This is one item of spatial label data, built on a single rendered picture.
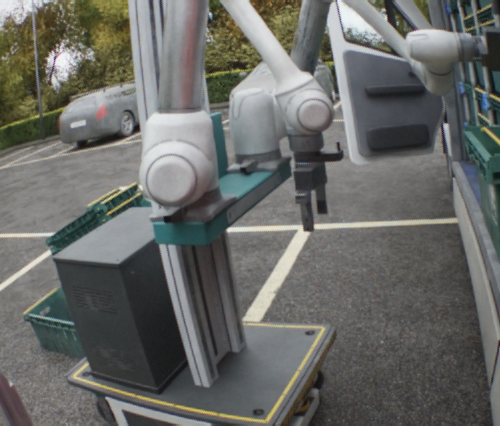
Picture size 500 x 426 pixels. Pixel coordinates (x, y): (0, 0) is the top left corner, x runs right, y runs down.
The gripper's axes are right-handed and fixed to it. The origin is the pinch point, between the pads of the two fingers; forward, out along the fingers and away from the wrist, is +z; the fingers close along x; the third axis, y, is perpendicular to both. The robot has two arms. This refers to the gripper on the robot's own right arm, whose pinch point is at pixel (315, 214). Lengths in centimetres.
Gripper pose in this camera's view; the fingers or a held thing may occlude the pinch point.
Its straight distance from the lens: 139.6
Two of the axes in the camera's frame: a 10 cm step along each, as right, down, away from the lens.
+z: 1.4, 9.5, 3.0
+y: -9.2, 0.1, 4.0
